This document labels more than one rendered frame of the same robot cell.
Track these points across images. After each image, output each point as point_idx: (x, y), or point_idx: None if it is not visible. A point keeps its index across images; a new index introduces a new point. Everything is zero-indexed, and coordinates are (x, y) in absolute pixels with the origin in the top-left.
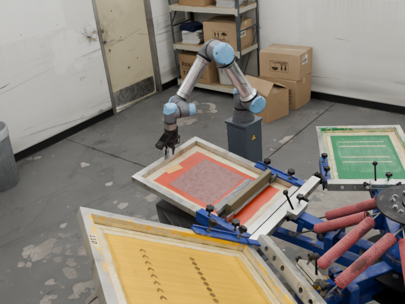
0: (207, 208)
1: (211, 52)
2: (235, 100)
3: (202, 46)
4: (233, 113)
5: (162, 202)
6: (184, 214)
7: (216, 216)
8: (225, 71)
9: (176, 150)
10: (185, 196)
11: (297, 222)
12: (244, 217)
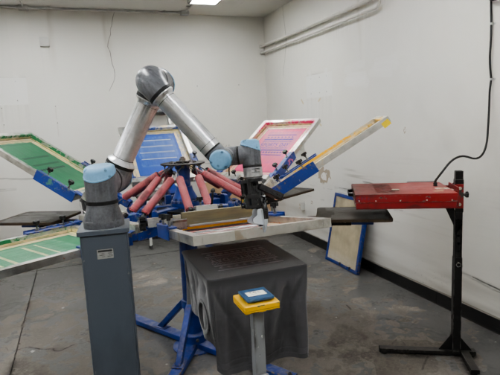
0: (277, 202)
1: (172, 79)
2: (116, 184)
3: (162, 74)
4: (112, 215)
5: (297, 263)
6: (283, 251)
7: (269, 213)
8: (155, 113)
9: (250, 218)
10: None
11: None
12: (241, 225)
